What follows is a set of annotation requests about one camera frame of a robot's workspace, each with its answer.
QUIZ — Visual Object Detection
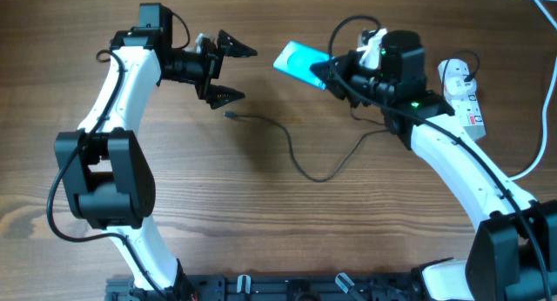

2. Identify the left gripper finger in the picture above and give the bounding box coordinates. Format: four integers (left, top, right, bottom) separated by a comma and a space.
217, 30, 258, 57
206, 84, 245, 110

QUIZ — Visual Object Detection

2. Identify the turquoise screen smartphone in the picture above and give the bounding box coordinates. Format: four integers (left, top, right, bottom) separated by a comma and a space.
273, 41, 328, 90

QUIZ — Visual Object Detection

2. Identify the black USB charging cable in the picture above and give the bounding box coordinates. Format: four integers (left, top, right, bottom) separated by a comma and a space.
224, 50, 481, 184

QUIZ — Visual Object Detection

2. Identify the white power strip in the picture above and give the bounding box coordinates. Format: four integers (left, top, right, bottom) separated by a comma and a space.
438, 59, 486, 141

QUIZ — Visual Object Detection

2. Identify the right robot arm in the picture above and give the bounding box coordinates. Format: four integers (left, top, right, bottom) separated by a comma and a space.
310, 30, 556, 300

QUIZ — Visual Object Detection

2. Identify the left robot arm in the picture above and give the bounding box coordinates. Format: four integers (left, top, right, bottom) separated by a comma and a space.
52, 3, 256, 300

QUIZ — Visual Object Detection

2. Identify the white charger plug adapter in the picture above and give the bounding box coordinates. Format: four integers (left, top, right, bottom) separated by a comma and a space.
444, 76, 477, 99

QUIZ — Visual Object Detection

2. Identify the white power strip cord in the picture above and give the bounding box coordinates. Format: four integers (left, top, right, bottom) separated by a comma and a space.
508, 54, 557, 183

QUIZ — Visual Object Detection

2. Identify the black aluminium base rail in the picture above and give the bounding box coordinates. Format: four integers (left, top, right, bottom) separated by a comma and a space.
104, 272, 425, 301

